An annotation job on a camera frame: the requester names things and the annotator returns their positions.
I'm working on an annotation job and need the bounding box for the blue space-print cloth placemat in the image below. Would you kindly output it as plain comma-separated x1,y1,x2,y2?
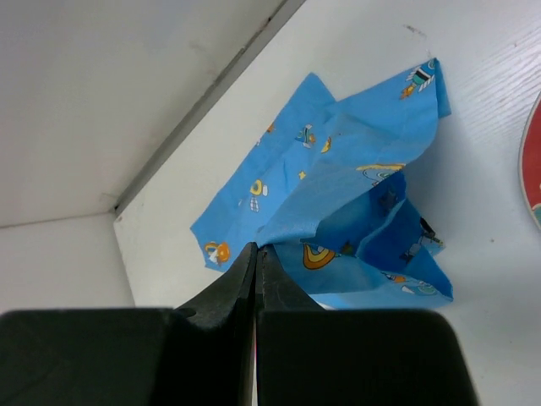
191,58,453,310

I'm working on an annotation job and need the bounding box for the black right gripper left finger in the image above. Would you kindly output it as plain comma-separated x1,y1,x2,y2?
1,244,257,405

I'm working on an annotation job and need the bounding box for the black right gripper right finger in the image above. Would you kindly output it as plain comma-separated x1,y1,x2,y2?
255,246,478,405

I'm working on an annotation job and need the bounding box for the red and teal plate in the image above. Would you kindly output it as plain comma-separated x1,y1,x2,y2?
518,95,540,228

